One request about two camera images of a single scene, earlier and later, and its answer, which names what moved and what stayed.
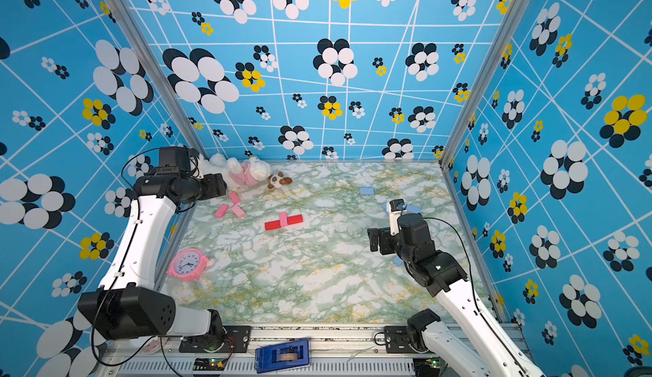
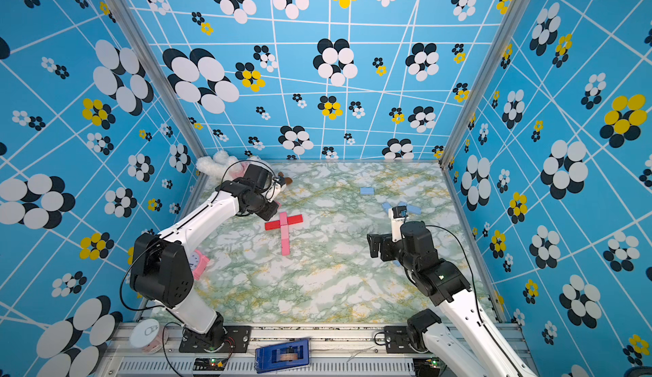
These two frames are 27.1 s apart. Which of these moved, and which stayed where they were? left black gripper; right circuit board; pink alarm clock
Moved: left black gripper
Stayed: pink alarm clock; right circuit board
